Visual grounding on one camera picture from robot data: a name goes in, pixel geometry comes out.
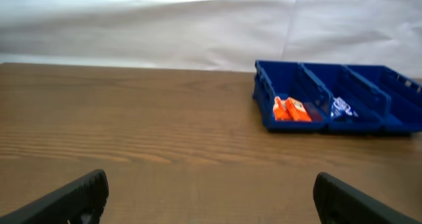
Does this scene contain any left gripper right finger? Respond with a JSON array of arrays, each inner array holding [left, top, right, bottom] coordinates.
[[313, 171, 422, 224]]

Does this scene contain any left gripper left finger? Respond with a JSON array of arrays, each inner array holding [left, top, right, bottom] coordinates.
[[0, 169, 109, 224]]

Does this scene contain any blue candy pack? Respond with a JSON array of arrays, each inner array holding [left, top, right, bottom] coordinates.
[[330, 97, 351, 119], [344, 105, 360, 119]]

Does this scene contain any orange candy box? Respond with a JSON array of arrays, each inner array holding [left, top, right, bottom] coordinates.
[[284, 97, 313, 123], [272, 96, 293, 121]]

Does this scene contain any blue tray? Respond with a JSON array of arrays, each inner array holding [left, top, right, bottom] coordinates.
[[252, 59, 422, 135]]

